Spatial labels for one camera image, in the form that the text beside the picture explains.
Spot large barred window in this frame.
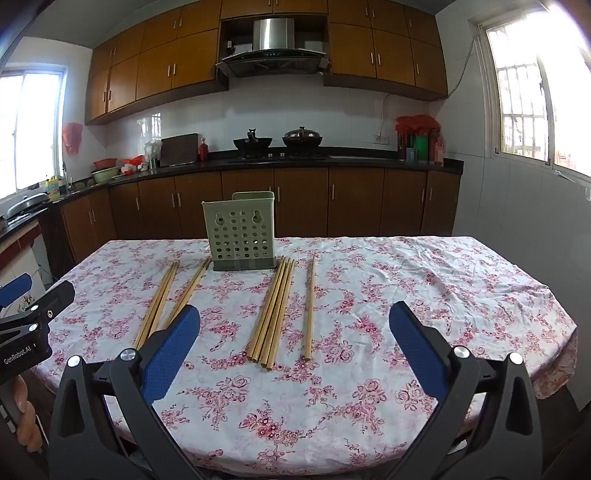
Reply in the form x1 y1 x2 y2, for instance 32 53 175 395
480 0 591 178

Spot brown upper kitchen cabinets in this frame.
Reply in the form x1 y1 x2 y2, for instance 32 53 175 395
85 0 448 125

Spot red bag over bottles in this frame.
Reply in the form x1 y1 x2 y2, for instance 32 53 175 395
396 115 439 136

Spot black wok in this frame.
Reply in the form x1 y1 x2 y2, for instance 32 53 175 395
232 128 274 155

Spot pink floral tablecloth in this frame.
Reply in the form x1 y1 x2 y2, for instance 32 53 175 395
34 236 579 480

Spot brown kitchen cabinets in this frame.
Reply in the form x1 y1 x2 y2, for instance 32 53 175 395
60 166 462 266
85 0 448 125

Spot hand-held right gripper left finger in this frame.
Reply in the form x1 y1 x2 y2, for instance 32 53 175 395
48 305 208 480

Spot brown lower kitchen cabinets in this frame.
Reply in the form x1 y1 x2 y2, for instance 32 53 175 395
60 166 462 266

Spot dark lidded pot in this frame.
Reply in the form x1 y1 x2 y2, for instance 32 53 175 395
281 126 324 155

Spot steel range hood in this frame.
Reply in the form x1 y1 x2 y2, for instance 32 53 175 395
215 17 329 78

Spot red plastic bag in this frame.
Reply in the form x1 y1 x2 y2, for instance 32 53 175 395
62 122 84 155

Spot person's left hand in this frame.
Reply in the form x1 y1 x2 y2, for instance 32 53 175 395
13 375 43 453

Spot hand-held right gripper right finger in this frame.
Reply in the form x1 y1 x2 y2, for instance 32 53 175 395
389 301 543 480

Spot green perforated utensil holder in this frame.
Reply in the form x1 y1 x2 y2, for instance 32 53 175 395
202 191 278 273

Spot dark wooden cutting board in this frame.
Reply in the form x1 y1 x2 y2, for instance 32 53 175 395
159 133 199 168

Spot black gas stove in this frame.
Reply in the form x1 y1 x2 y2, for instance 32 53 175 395
226 152 331 163

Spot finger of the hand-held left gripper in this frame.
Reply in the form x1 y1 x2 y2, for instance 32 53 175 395
0 280 75 344
0 273 33 309

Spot silver pan lid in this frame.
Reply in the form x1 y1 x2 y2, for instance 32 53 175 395
7 193 49 217

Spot black kitchen countertop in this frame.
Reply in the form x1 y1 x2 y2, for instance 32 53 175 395
0 147 464 236

